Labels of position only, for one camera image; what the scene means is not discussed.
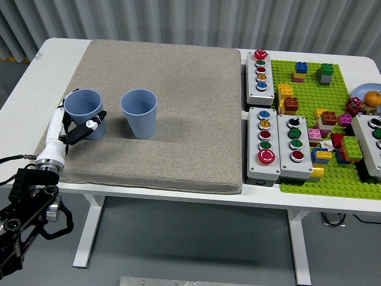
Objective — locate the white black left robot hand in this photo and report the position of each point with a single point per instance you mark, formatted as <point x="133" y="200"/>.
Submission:
<point x="53" y="146"/>

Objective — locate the blue ribbed plastic cup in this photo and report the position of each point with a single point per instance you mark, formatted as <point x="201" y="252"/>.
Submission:
<point x="143" y="122"/>
<point x="83" y="102"/>

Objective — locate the white table leg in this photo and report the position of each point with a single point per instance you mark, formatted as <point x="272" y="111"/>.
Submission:
<point x="300" y="253"/>
<point x="89" y="229"/>

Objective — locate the grey-brown fabric mat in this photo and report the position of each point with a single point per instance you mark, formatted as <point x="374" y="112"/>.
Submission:
<point x="178" y="119"/>

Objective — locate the grey metal floor plate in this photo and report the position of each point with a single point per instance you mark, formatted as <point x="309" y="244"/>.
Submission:
<point x="166" y="281"/>

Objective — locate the grey box large red button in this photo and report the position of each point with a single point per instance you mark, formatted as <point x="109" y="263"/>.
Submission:
<point x="253" y="140"/>

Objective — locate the grey five-button control box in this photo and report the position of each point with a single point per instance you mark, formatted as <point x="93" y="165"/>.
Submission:
<point x="268" y="95"/>

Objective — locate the brown toy brick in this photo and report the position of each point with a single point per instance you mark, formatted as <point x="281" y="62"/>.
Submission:
<point x="291" y="104"/>

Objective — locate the grey pleated curtain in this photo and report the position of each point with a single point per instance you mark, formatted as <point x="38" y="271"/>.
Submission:
<point x="282" y="24"/>

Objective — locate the green studded baseplate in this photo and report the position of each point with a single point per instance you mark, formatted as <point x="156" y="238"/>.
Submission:
<point x="311" y="89"/>

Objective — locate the translucent yellow toy brick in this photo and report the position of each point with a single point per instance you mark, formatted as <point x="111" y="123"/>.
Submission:
<point x="317" y="172"/>

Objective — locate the orange-brown toy brick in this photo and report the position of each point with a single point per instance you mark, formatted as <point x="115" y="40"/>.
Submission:
<point x="329" y="117"/>

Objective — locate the grey toy brick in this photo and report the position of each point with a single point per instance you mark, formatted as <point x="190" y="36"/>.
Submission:
<point x="326" y="80"/>

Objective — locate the red toy brick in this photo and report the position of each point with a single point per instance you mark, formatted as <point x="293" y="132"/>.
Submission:
<point x="337" y="140"/>

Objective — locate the dark blue toy brick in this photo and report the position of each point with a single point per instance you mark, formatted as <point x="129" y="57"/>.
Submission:
<point x="342" y="158"/>

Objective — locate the magenta toy brick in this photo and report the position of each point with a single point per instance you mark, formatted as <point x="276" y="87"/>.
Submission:
<point x="344" y="120"/>

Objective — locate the large green toy brick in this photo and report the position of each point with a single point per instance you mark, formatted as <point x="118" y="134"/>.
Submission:
<point x="352" y="147"/>

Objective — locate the red valve handwheel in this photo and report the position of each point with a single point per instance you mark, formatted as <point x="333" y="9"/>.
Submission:
<point x="353" y="105"/>

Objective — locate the grey button box black buttons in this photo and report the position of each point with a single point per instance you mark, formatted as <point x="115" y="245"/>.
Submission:
<point x="364" y="140"/>

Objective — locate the pale blue plate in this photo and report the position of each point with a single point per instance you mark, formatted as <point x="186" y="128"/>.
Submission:
<point x="364" y="88"/>

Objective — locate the orange fruit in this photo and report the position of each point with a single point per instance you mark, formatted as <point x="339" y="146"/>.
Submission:
<point x="372" y="98"/>

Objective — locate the grey box with selector switch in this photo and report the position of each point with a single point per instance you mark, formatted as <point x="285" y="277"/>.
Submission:
<point x="285" y="161"/>

